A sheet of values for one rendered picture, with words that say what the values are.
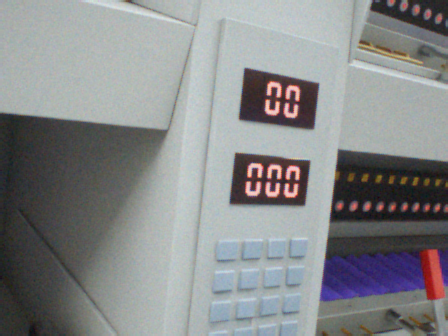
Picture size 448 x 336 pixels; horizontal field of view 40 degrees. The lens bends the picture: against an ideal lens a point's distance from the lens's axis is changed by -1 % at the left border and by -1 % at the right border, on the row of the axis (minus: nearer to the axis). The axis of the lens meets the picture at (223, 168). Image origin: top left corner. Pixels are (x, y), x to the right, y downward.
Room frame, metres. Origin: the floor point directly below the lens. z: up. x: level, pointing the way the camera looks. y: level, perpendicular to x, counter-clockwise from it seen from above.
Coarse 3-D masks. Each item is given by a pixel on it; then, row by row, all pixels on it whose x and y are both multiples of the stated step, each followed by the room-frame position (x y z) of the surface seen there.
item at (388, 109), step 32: (384, 0) 0.60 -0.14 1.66; (416, 0) 0.63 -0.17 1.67; (352, 32) 0.31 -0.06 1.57; (384, 32) 0.43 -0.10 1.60; (416, 32) 0.64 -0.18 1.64; (352, 64) 0.31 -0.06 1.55; (384, 64) 0.41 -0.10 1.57; (416, 64) 0.47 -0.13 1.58; (352, 96) 0.32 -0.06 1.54; (384, 96) 0.34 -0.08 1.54; (416, 96) 0.35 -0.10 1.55; (352, 128) 0.33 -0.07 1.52; (384, 128) 0.35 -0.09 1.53; (416, 128) 0.36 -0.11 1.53
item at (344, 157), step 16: (0, 128) 0.40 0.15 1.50; (0, 144) 0.41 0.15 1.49; (0, 160) 0.41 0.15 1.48; (352, 160) 0.63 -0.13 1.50; (368, 160) 0.64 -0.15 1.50; (384, 160) 0.66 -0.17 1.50; (400, 160) 0.68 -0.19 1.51; (416, 160) 0.69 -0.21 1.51; (432, 160) 0.71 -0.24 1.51; (0, 176) 0.41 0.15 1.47; (0, 192) 0.41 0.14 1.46; (0, 208) 0.41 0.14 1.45; (0, 224) 0.41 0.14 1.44; (0, 240) 0.41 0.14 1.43; (0, 256) 0.41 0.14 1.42
